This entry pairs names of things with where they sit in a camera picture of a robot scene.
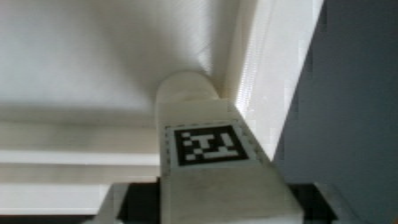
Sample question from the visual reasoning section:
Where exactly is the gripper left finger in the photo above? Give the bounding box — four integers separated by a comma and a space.
94, 182, 160, 224

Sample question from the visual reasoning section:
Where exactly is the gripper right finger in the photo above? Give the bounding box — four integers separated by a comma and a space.
288, 183, 362, 224

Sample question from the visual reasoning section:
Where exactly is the white table leg with tag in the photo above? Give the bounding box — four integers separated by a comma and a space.
154, 72, 304, 224

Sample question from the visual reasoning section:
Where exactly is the white square tabletop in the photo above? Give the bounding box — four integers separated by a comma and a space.
0, 0, 325, 215

